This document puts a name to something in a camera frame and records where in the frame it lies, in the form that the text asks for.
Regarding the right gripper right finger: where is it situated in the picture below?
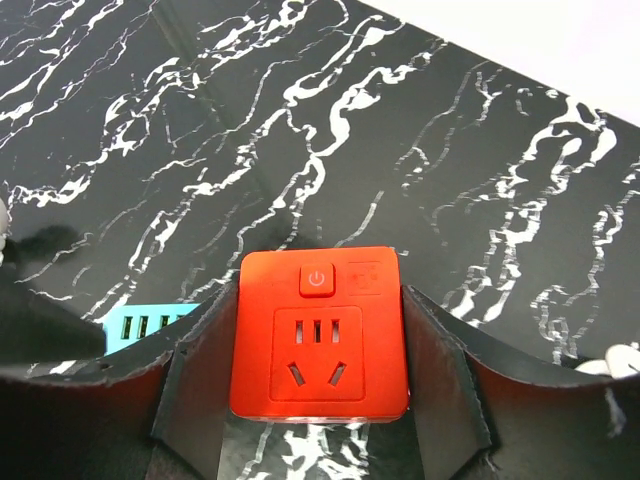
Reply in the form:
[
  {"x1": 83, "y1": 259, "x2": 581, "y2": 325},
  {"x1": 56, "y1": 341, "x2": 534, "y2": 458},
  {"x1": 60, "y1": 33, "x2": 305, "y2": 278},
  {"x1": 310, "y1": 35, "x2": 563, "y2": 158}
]
[{"x1": 402, "y1": 286, "x2": 639, "y2": 479}]

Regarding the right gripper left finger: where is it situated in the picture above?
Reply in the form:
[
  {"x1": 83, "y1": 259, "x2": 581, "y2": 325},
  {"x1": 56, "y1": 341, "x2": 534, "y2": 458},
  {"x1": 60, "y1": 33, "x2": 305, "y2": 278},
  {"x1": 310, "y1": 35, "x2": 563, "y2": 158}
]
[{"x1": 1, "y1": 283, "x2": 238, "y2": 479}]

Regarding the teal power strip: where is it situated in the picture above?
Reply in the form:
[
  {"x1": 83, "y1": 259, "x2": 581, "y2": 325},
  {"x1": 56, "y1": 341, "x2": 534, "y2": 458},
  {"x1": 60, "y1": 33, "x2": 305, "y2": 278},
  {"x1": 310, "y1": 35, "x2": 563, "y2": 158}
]
[{"x1": 102, "y1": 303, "x2": 198, "y2": 355}]

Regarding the white power cord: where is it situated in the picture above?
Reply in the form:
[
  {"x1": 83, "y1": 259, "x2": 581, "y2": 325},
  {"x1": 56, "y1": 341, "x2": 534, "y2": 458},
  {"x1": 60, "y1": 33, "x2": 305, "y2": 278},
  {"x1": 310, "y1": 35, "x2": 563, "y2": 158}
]
[{"x1": 574, "y1": 344, "x2": 640, "y2": 381}]

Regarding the red cube socket adapter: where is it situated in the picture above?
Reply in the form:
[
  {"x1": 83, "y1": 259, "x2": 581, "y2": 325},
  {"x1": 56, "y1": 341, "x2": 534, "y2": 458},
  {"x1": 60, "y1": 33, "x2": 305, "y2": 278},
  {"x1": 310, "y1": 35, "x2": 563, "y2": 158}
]
[{"x1": 229, "y1": 246, "x2": 410, "y2": 423}]

